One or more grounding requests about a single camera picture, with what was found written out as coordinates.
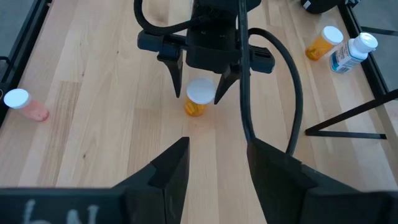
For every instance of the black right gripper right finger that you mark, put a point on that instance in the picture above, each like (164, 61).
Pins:
(286, 193)

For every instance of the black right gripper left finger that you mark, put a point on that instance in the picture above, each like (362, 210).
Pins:
(168, 186)

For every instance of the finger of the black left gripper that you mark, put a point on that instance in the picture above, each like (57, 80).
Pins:
(228, 81)
(175, 71)

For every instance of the orange pill bottle white cap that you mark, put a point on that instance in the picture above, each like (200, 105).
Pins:
(317, 48)
(200, 91)

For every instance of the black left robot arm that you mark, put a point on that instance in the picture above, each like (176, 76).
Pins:
(217, 5)

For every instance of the white plant pot label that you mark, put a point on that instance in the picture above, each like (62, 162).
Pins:
(307, 4)

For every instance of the white bottle blue label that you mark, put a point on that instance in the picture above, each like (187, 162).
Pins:
(345, 57)

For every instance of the pink pill vial white cap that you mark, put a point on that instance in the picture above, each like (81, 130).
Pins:
(34, 110)

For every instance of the black shelf side frame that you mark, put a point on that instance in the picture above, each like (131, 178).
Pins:
(342, 134)

